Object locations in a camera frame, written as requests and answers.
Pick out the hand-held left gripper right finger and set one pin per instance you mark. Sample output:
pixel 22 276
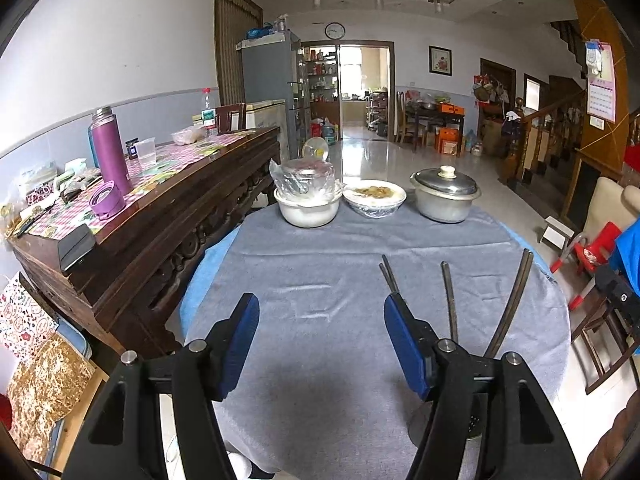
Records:
pixel 407 345

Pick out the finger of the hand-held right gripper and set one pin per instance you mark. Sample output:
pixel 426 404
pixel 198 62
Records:
pixel 617 305

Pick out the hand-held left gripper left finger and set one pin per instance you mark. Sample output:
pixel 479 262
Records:
pixel 240 345

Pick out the dark wooden chopstick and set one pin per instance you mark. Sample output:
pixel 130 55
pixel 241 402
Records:
pixel 510 305
pixel 521 296
pixel 448 300
pixel 389 272
pixel 384 276

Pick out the metal utensil holder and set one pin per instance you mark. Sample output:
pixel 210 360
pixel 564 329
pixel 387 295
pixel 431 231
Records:
pixel 472 422

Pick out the dark wooden chair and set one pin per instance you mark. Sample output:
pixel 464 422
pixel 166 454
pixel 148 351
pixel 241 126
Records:
pixel 595 340

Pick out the blue cloth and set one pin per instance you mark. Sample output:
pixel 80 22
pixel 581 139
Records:
pixel 629 255

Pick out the red plastic child chair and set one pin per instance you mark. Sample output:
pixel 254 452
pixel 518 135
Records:
pixel 592 252

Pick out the light blue table cover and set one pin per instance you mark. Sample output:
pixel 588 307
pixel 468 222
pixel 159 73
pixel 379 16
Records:
pixel 205 285

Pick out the white step stool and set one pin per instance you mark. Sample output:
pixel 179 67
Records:
pixel 555 234

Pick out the beige armchair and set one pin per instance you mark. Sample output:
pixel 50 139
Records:
pixel 605 210

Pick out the grey tablecloth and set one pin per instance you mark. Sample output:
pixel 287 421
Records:
pixel 325 280

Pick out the carved wooden sideboard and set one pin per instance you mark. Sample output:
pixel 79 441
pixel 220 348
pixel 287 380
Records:
pixel 150 260

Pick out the brown leather seat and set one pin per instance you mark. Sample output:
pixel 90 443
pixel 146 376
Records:
pixel 610 445

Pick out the patterned bowl with food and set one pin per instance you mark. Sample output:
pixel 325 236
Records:
pixel 375 200

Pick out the white bowl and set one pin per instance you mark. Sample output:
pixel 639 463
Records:
pixel 307 212

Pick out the metal pot with lid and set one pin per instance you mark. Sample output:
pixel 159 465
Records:
pixel 445 195

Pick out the wooden staircase railing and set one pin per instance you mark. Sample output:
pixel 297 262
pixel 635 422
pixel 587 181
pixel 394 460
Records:
pixel 545 145

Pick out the black box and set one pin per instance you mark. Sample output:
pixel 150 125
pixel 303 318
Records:
pixel 77 247

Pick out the purple thermos cup lid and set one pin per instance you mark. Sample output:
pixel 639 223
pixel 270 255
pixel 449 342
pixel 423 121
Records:
pixel 106 202

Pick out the gold patterned cushion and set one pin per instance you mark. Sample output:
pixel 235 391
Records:
pixel 47 395

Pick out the pink checkered table runner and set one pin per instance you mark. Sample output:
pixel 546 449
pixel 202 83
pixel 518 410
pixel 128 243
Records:
pixel 165 160

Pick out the orange box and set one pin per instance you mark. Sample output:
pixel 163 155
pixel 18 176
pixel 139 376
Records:
pixel 450 109
pixel 447 142

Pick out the white round fan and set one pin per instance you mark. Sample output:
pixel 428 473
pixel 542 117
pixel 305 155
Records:
pixel 315 149

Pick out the clear water jug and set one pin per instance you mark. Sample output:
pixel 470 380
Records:
pixel 472 144

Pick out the clear plastic container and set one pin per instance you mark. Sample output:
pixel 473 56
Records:
pixel 146 152

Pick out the clear bag of food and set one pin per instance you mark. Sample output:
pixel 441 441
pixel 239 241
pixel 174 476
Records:
pixel 187 136

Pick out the floral printed sheet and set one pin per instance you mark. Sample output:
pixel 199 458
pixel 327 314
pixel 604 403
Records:
pixel 22 315

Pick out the small dark jar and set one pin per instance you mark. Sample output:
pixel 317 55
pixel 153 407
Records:
pixel 131 151

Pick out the blue water jug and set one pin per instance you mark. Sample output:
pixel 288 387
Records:
pixel 330 132

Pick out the wooden chair back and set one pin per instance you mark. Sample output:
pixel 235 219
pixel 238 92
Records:
pixel 230 119

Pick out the dark wooden dining table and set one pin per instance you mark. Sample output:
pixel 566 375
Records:
pixel 435 120

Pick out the tall wooden chair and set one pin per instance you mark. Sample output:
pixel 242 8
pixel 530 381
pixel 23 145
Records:
pixel 402 115

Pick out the white chest freezer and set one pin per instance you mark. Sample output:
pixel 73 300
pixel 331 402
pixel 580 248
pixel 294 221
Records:
pixel 267 115

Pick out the purple thermos bottle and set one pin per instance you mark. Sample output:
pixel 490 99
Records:
pixel 111 150

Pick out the red capped plastic bottle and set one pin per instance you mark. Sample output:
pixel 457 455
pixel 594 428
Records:
pixel 207 110

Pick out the green tissue pack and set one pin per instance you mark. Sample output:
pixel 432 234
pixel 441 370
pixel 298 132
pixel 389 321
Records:
pixel 76 166

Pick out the dark wooden door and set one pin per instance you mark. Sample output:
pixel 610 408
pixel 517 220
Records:
pixel 497 90

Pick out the teal bottle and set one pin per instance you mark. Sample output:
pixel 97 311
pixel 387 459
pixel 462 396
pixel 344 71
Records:
pixel 92 147

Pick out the hanging woven baskets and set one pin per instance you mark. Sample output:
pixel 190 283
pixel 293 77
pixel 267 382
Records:
pixel 487 89

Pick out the grey refrigerator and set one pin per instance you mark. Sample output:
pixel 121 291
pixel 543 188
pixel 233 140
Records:
pixel 270 70

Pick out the glass shelf with bottles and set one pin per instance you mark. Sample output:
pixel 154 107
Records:
pixel 322 75

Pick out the framed flower picture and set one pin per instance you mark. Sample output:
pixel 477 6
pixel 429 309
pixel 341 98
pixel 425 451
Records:
pixel 440 60

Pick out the brown curtained door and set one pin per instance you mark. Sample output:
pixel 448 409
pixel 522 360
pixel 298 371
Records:
pixel 235 40

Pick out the pink wall calendar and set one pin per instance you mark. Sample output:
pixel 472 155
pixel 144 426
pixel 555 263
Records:
pixel 600 85

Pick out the wooden door frame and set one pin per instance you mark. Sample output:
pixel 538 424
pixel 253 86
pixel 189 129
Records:
pixel 391 90

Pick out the round wall clock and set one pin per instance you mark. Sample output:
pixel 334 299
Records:
pixel 335 30

